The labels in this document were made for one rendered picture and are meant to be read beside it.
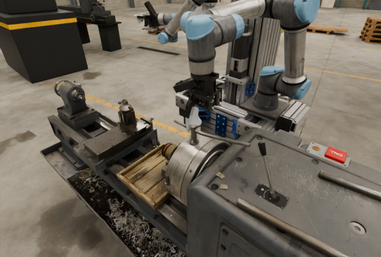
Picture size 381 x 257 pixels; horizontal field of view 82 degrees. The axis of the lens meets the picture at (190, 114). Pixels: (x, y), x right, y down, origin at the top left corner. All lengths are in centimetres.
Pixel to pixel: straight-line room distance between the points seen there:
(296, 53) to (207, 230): 79
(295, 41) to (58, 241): 218
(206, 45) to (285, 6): 45
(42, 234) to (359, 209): 221
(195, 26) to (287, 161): 55
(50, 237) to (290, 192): 199
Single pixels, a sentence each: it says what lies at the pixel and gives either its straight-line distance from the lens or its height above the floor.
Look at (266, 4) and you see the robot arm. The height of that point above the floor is 171.
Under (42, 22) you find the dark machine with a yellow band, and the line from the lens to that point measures 540.
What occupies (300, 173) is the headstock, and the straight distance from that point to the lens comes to 82.
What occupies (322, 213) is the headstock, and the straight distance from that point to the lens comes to 74.
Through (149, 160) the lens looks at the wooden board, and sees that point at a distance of 135.
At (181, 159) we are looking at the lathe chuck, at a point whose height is 120.
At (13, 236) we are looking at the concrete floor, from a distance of 252.
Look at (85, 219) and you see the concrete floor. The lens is 233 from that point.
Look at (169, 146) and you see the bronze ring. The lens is 107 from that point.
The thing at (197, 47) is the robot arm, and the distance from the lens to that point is 61.
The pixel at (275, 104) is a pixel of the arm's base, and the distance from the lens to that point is 133.
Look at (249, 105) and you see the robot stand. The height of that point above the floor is 116.
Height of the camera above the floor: 179
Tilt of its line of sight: 31 degrees down
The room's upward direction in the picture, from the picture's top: straight up
